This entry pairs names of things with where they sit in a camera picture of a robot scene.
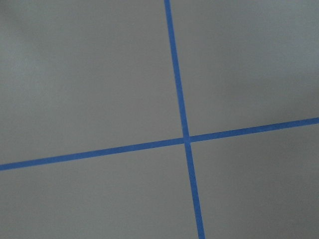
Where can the brown paper table cover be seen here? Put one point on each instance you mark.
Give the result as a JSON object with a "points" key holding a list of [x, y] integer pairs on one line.
{"points": [[159, 119]]}

